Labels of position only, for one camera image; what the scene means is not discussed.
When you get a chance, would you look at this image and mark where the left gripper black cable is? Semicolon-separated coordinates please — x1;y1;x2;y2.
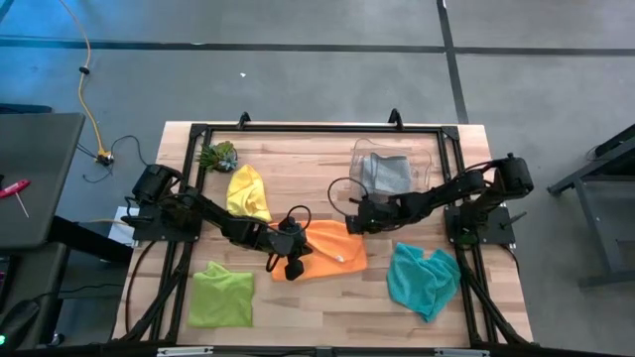
284;203;314;235

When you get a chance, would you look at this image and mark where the grey microfiber towel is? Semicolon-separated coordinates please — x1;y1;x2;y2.
360;152;414;196

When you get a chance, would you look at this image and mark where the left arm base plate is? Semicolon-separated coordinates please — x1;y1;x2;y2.
120;200;204;244

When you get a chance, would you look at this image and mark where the lime green microfiber towel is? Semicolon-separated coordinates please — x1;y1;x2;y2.
187;260;256;329

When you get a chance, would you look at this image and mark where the clear plastic bin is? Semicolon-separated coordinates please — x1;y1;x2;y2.
348;138;435;197

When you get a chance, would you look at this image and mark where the dark metal bench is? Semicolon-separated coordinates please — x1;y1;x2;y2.
547;122;635;290

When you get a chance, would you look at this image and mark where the red-handled screwdriver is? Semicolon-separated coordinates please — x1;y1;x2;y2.
0;178;33;220

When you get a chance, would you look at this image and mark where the yellow microfiber towel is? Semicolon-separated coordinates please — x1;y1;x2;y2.
225;164;274;224

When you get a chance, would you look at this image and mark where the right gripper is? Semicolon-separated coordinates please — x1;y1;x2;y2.
345;196;401;235

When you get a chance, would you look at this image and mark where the silver mounting bracket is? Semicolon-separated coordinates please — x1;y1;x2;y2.
157;346;215;357
435;347;490;357

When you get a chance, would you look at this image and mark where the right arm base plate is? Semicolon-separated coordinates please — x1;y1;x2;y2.
444;204;528;247

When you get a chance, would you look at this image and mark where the left arm base cable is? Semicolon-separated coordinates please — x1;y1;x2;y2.
124;240;160;334

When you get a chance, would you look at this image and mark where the black rounded device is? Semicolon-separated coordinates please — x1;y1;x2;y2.
0;298;42;348

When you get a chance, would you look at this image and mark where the small potted succulent plant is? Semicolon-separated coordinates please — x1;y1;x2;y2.
196;140;240;174

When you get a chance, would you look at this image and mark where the orange microfiber towel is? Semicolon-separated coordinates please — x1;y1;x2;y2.
270;218;370;284

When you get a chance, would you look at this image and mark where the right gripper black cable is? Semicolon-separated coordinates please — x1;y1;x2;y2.
326;176;371;218

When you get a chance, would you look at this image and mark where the black aluminium table frame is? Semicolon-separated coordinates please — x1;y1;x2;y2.
111;107;535;348

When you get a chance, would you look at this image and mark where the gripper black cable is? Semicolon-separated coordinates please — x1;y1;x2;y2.
284;203;314;235
326;176;371;218

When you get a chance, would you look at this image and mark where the dark grey low cabinet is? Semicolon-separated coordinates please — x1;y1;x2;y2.
0;241;71;351

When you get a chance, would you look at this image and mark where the yellow extension cable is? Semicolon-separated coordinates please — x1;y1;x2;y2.
58;0;115;168

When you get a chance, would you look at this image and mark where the teal microfiber towel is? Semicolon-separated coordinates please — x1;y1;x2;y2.
385;242;462;324

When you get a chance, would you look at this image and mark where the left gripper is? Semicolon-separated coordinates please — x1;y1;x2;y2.
262;220;314;282

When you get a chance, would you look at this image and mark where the thin black floor cable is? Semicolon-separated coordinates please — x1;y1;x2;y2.
76;134;156;185

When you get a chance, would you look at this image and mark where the dark grey desk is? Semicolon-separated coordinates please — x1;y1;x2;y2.
0;112;134;265

